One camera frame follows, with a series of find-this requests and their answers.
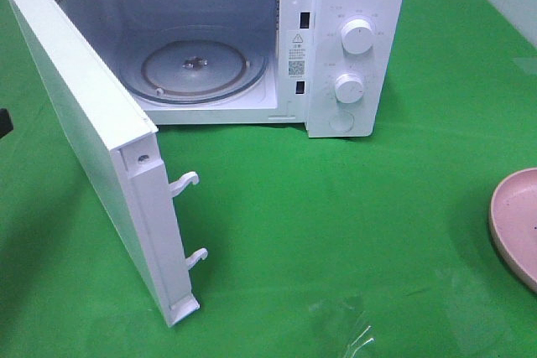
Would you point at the white round knob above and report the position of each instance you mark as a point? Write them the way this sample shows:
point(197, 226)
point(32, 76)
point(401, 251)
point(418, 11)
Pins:
point(349, 88)
point(357, 36)

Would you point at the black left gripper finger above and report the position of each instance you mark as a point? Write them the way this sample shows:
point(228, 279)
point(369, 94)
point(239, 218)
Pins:
point(6, 124)

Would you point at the white round door button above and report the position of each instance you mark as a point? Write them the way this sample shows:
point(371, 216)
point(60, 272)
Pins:
point(341, 122)

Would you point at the glass microwave turntable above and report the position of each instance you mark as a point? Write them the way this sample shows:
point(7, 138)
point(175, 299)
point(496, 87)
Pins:
point(194, 65)

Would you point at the white microwave oven body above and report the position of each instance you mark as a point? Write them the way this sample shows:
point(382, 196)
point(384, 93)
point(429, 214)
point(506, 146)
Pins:
point(298, 85)

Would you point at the green table cloth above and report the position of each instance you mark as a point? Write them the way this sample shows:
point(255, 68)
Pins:
point(366, 247)

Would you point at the pink round plate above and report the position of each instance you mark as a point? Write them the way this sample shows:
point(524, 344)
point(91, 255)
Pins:
point(512, 223)

